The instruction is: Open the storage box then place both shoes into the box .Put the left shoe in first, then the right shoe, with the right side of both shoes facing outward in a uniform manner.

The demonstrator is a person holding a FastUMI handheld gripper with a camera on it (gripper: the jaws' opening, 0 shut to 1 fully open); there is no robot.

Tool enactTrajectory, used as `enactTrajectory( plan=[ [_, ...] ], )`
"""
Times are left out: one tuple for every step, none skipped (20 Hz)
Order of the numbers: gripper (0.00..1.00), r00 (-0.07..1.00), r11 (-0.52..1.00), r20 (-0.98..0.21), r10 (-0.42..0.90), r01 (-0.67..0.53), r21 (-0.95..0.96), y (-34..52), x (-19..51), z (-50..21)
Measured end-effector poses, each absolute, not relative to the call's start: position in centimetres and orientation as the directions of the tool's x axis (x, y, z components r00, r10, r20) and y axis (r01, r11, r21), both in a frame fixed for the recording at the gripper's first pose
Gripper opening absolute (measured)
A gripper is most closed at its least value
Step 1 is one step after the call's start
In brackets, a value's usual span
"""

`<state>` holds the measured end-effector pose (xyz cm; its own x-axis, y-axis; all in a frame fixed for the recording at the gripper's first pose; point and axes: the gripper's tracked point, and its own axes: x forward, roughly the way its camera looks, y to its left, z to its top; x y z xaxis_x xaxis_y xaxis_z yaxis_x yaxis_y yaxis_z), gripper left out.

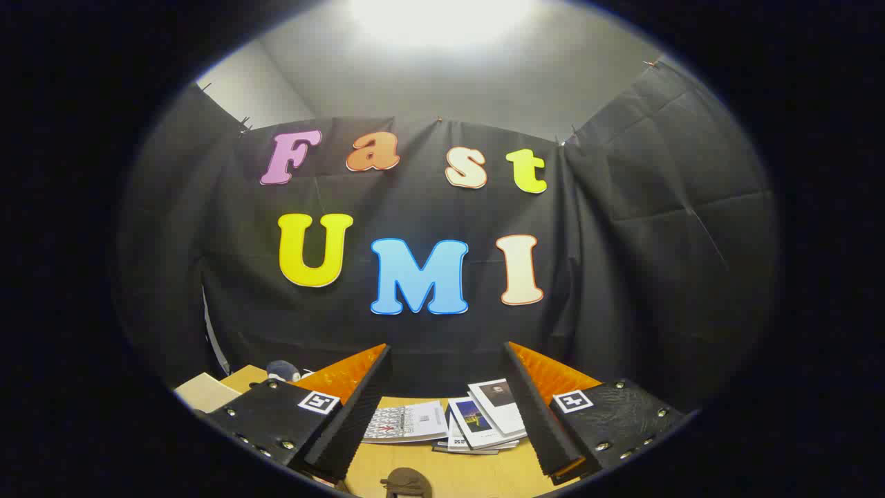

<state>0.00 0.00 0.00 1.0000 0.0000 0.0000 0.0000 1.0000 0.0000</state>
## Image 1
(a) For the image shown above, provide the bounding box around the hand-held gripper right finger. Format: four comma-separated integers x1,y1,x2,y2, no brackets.
503,341,687,485

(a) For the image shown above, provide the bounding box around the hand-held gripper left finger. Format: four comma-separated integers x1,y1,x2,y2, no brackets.
204,344,393,483

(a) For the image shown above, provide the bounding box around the brown fuzzy slipper shoe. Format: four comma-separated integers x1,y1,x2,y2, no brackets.
380,468,434,498

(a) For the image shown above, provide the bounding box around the beige fabric storage box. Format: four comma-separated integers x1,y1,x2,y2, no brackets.
173,371,243,416

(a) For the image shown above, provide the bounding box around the white book dark picture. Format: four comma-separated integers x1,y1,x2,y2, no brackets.
467,378,528,436

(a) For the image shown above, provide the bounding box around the grey patterned book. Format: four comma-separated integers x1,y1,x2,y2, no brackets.
361,400,449,444

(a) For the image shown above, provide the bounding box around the white book blue picture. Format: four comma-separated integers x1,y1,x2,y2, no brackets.
447,396,516,452

